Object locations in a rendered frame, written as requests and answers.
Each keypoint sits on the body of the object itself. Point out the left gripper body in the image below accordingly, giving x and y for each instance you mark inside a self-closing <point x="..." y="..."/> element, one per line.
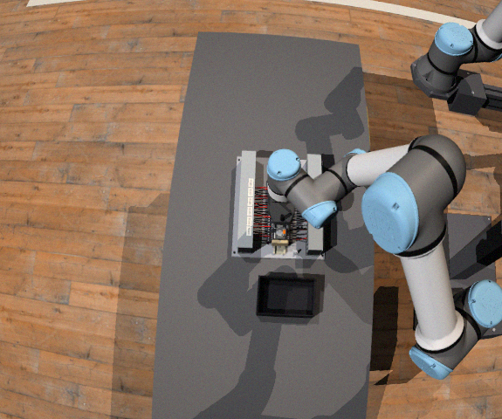
<point x="279" y="208"/>

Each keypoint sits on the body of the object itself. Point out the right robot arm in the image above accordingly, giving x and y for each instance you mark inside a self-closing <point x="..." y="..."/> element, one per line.
<point x="455" y="45"/>

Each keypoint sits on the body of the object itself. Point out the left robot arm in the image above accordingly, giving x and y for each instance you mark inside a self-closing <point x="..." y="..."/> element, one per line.
<point x="404" y="211"/>

